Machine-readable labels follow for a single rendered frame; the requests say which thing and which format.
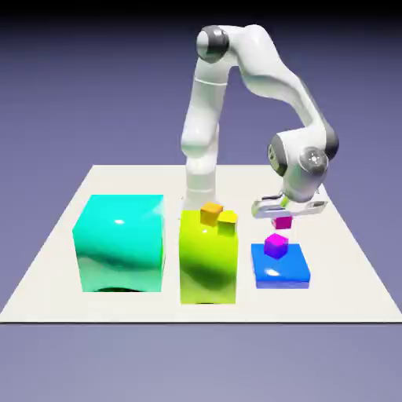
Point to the small purple cube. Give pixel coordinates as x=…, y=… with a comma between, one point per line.
x=275, y=246

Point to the large cyan box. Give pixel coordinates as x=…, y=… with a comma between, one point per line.
x=121, y=241

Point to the large yellow-green box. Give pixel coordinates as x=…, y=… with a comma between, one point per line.
x=207, y=260

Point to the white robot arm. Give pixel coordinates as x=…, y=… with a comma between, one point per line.
x=267, y=72

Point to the small yellow cube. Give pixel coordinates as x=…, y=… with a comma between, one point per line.
x=226, y=222

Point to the small orange cube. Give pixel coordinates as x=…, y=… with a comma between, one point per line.
x=210, y=213

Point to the large blue box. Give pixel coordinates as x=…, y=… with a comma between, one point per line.
x=281, y=270

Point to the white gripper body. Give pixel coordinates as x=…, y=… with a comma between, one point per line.
x=282, y=209

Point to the small magenta cube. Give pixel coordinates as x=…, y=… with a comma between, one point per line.
x=283, y=222

